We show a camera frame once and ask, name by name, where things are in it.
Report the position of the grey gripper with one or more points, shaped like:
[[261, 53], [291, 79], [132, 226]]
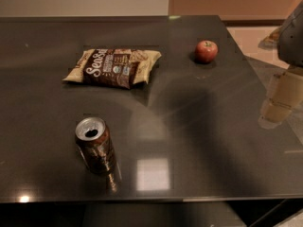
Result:
[[293, 42]]

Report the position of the brown chip bag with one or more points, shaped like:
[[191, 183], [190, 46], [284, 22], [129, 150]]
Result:
[[122, 68]]

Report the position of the red apple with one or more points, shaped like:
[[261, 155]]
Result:
[[205, 51]]

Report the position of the brown soda can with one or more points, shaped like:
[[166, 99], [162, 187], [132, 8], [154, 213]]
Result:
[[94, 141]]

